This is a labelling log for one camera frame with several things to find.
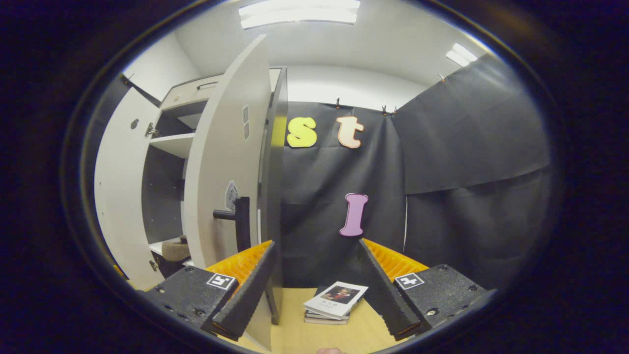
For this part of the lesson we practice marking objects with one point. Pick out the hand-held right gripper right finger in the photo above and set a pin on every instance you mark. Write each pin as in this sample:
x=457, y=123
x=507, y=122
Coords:
x=385, y=290

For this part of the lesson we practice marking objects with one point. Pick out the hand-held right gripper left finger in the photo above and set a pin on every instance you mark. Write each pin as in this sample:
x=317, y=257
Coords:
x=248, y=290

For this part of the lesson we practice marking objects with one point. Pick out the brown fuzzy shoe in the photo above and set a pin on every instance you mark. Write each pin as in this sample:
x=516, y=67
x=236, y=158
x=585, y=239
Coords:
x=176, y=250

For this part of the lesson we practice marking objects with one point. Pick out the white grey shoe cabinet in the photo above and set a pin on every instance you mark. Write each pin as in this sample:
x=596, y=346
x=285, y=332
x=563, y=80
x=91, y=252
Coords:
x=275, y=196

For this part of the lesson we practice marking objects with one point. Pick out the white shoe cabinet door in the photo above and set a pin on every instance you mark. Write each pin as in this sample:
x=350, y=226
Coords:
x=118, y=196
x=216, y=147

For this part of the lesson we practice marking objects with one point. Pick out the white cabinet drawer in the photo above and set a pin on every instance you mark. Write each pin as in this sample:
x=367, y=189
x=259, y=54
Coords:
x=189, y=93

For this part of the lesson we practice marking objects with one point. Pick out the white photo cover book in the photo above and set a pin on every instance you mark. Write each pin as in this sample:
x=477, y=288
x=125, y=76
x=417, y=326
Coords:
x=334, y=300

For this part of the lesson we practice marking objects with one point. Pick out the dark book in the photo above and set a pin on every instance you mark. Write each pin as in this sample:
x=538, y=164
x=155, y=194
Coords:
x=324, y=319

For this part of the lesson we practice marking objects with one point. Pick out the ceiling light panel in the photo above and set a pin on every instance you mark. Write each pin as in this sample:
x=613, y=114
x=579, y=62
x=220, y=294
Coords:
x=461, y=55
x=300, y=12

